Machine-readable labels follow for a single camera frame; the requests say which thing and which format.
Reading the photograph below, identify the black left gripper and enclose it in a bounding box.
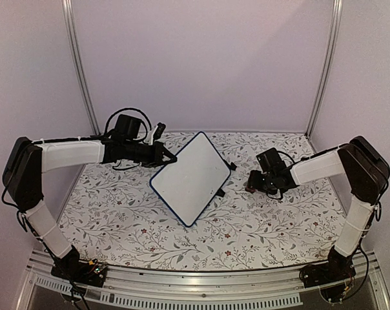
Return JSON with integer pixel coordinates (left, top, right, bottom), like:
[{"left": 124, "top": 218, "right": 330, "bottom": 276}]
[{"left": 125, "top": 140, "right": 178, "bottom": 169}]

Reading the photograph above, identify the front aluminium rail frame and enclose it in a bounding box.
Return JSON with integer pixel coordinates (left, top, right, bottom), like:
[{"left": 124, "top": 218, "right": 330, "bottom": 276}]
[{"left": 16, "top": 250, "right": 390, "bottom": 309}]

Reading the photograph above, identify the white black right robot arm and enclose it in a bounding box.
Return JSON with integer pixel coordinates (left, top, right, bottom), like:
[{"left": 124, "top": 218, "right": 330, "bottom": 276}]
[{"left": 245, "top": 136, "right": 390, "bottom": 258}]

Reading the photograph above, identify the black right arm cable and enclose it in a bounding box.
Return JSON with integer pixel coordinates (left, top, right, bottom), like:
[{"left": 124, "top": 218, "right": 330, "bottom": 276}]
[{"left": 278, "top": 150, "right": 390, "bottom": 303}]

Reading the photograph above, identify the wire whiteboard stand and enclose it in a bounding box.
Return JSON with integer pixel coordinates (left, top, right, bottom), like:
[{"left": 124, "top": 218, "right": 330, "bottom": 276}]
[{"left": 215, "top": 161, "right": 238, "bottom": 198}]

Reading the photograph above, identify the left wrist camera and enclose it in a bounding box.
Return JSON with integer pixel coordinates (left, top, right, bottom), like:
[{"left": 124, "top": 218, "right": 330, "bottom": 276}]
[{"left": 145, "top": 123, "right": 166, "bottom": 145}]

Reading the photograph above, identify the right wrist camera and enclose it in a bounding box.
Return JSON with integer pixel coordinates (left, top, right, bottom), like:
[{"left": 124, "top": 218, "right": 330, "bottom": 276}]
[{"left": 256, "top": 148, "right": 287, "bottom": 174}]

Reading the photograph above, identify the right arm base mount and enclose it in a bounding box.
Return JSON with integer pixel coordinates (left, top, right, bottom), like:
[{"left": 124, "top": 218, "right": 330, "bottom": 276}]
[{"left": 299, "top": 247, "right": 356, "bottom": 288}]

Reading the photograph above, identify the left rear aluminium post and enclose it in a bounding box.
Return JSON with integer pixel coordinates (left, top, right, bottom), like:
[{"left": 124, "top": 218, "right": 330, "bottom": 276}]
[{"left": 61, "top": 0, "right": 100, "bottom": 135}]

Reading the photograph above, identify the red whiteboard eraser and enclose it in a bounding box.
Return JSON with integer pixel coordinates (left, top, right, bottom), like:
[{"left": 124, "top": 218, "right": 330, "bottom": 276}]
[{"left": 245, "top": 186, "right": 256, "bottom": 193}]

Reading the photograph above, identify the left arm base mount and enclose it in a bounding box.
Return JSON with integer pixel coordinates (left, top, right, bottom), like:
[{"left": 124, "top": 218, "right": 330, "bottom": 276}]
[{"left": 51, "top": 245, "right": 108, "bottom": 287}]

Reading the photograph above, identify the right rear aluminium post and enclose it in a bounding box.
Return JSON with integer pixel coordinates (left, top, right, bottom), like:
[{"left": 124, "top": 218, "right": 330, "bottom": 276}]
[{"left": 305, "top": 0, "right": 343, "bottom": 139}]

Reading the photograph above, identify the aluminium post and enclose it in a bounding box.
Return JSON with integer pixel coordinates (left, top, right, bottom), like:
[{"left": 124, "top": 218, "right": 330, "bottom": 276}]
[
  {"left": 305, "top": 0, "right": 343, "bottom": 139},
  {"left": 61, "top": 0, "right": 100, "bottom": 135}
]

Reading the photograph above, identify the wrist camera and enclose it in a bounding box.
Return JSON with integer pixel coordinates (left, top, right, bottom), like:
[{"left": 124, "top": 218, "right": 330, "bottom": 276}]
[
  {"left": 145, "top": 123, "right": 166, "bottom": 145},
  {"left": 256, "top": 148, "right": 287, "bottom": 174}
]

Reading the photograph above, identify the small whiteboard blue frame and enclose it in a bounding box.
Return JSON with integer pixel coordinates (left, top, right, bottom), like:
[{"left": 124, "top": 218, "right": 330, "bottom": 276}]
[{"left": 149, "top": 132, "right": 229, "bottom": 227}]

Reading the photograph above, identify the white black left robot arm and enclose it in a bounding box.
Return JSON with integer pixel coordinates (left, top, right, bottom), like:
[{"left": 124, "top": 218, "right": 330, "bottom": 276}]
[{"left": 2, "top": 114, "right": 177, "bottom": 280}]

